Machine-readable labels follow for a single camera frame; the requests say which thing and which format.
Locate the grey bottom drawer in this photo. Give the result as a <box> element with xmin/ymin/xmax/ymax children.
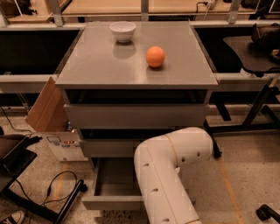
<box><xmin>82</xmin><ymin>157</ymin><xmax>144</xmax><ymax>211</ymax></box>

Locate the grey drawer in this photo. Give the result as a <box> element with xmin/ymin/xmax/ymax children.
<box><xmin>82</xmin><ymin>157</ymin><xmax>144</xmax><ymax>211</ymax></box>
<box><xmin>64</xmin><ymin>104</ymin><xmax>209</xmax><ymax>129</ymax></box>
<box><xmin>80</xmin><ymin>139</ymin><xmax>140</xmax><ymax>158</ymax></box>

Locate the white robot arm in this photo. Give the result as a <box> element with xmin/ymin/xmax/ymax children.
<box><xmin>134</xmin><ymin>127</ymin><xmax>213</xmax><ymax>224</ymax></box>

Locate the grey drawer cabinet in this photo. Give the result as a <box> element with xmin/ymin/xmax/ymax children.
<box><xmin>54</xmin><ymin>20</ymin><xmax>219</xmax><ymax>176</ymax></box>

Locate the grey middle drawer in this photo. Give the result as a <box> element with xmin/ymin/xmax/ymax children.
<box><xmin>80</xmin><ymin>139</ymin><xmax>140</xmax><ymax>158</ymax></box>

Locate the grey top drawer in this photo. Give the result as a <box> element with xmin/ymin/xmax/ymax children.
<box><xmin>64</xmin><ymin>104</ymin><xmax>209</xmax><ymax>129</ymax></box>

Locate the orange fruit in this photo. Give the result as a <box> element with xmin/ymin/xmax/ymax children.
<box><xmin>146</xmin><ymin>46</ymin><xmax>165</xmax><ymax>67</ymax></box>

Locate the white printed box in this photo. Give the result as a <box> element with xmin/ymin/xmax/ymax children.
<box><xmin>43</xmin><ymin>131</ymin><xmax>88</xmax><ymax>162</ymax></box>

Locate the white ceramic bowl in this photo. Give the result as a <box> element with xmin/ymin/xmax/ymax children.
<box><xmin>109</xmin><ymin>21</ymin><xmax>137</xmax><ymax>43</ymax></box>

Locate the black table leg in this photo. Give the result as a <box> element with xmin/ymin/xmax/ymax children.
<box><xmin>203</xmin><ymin>121</ymin><xmax>221</xmax><ymax>159</ymax></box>

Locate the brown cardboard box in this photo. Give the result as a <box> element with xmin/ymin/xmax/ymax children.
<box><xmin>25</xmin><ymin>77</ymin><xmax>68</xmax><ymax>132</ymax></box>

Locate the black office chair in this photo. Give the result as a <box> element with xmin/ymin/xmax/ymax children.
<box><xmin>214</xmin><ymin>23</ymin><xmax>280</xmax><ymax>133</ymax></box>

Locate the black metal stand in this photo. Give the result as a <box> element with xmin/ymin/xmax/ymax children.
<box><xmin>0</xmin><ymin>134</ymin><xmax>88</xmax><ymax>224</ymax></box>

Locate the black caster wheel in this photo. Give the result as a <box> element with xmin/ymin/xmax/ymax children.
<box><xmin>255</xmin><ymin>204</ymin><xmax>280</xmax><ymax>224</ymax></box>

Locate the white sneaker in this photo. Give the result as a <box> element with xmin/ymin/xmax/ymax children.
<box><xmin>0</xmin><ymin>211</ymin><xmax>25</xmax><ymax>224</ymax></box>

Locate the black cable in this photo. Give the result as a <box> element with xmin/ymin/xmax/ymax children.
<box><xmin>14</xmin><ymin>171</ymin><xmax>79</xmax><ymax>224</ymax></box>

